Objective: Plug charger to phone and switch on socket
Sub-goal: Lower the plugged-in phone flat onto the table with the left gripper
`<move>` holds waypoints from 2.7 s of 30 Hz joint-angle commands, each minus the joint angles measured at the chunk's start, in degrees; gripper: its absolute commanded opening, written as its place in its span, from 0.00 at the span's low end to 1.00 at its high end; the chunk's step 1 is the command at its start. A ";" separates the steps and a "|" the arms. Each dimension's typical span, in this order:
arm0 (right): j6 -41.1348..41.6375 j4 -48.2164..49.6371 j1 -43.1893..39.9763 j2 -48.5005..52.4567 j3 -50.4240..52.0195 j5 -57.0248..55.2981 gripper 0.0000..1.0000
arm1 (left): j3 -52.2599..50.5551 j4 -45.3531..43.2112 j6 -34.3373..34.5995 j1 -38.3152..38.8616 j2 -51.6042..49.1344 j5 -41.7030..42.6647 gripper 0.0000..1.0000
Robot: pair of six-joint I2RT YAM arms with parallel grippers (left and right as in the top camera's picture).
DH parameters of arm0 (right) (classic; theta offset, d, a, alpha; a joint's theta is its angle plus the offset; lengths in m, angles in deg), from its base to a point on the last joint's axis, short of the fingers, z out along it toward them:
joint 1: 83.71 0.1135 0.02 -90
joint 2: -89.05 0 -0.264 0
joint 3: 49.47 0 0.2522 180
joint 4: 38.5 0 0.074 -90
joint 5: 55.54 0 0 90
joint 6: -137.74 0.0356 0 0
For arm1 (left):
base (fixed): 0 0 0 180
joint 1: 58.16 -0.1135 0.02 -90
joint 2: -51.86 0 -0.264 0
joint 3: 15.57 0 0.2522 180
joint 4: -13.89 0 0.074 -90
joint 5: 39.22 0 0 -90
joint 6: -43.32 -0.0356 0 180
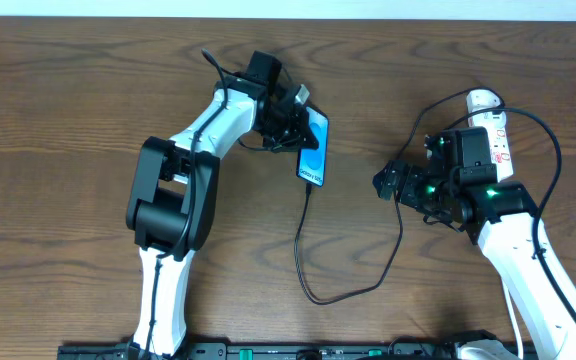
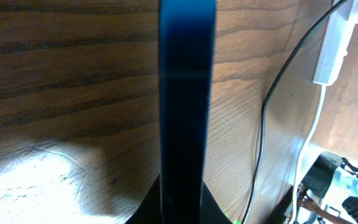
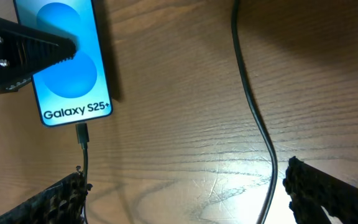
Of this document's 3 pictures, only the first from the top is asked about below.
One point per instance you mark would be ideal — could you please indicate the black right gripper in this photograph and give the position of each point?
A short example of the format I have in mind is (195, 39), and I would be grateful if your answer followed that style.
(400, 181)

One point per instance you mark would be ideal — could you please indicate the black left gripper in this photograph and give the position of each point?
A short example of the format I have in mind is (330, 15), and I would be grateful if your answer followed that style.
(291, 126)

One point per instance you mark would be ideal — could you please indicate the blue screen smartphone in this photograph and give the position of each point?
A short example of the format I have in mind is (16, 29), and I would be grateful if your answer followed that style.
(312, 159)

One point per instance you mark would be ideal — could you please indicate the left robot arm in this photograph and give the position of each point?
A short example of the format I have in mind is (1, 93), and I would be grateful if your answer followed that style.
(173, 198)

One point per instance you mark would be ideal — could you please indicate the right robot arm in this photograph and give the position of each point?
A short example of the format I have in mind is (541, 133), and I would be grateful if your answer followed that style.
(459, 187)

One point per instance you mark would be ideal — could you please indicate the white power strip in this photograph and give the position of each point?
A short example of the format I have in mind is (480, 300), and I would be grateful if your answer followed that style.
(494, 122)

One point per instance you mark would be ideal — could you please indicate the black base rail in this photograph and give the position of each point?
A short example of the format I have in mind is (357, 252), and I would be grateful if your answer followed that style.
(288, 351)

